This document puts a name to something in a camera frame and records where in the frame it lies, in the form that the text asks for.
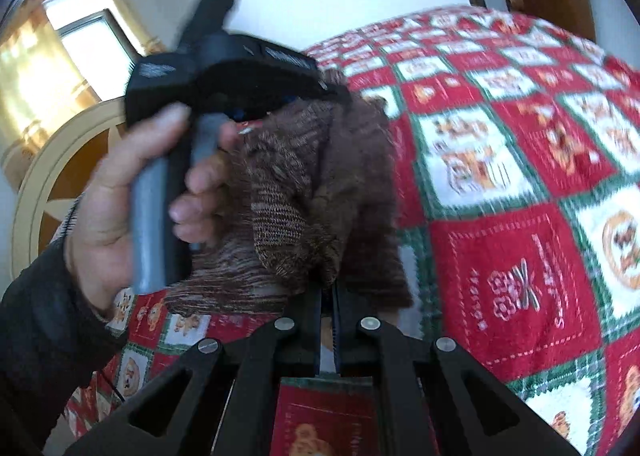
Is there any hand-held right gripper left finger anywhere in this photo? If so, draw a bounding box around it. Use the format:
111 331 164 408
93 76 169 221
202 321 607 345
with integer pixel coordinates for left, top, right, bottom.
64 281 323 456

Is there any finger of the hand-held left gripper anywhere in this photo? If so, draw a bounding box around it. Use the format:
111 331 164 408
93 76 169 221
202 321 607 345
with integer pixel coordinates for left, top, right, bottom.
300 66 352 105

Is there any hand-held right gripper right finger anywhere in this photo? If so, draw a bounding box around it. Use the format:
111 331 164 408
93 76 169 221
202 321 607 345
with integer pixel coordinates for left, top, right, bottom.
331 281 582 456

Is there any brown knitted sweater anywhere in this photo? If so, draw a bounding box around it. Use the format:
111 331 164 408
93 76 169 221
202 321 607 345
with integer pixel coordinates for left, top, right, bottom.
162 66 416 317

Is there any person's left hand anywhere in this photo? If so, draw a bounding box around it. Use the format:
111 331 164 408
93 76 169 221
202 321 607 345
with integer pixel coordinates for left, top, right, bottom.
64 102 242 323

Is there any yellow curtain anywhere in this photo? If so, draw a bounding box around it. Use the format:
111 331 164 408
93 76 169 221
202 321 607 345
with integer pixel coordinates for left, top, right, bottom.
84 0 168 56
0 0 102 159

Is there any window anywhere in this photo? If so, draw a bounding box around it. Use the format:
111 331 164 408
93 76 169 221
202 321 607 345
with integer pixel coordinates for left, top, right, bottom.
42 0 147 102

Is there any red green printed blanket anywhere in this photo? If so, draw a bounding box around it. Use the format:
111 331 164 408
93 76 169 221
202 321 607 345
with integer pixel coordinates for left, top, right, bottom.
61 4 640 456

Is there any cream wooden headboard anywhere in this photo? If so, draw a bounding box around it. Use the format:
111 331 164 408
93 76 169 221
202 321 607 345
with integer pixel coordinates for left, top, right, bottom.
10 96 132 283

